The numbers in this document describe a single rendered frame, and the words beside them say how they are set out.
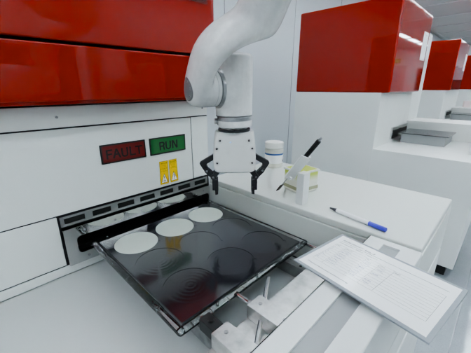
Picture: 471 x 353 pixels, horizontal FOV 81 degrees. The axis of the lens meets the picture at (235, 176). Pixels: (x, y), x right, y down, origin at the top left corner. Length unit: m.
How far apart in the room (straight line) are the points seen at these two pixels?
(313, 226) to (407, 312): 0.32
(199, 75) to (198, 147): 0.38
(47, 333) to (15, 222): 0.23
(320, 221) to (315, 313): 0.31
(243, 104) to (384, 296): 0.43
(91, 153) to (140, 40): 0.28
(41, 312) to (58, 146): 0.34
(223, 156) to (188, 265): 0.25
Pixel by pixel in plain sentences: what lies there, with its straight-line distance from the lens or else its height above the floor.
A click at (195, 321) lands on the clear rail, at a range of 0.50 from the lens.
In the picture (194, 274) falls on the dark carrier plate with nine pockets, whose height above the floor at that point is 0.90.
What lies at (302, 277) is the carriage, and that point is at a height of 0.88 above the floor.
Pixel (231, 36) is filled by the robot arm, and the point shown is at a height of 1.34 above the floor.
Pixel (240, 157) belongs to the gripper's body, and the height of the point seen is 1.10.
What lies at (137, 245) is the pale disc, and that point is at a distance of 0.71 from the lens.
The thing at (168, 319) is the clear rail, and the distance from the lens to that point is 0.51.
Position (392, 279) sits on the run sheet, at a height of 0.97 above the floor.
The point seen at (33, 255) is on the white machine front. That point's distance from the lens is 0.78.
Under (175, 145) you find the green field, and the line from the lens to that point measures 0.84.
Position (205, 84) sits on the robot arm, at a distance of 0.56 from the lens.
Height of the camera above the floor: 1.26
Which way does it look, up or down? 18 degrees down
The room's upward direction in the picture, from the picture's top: straight up
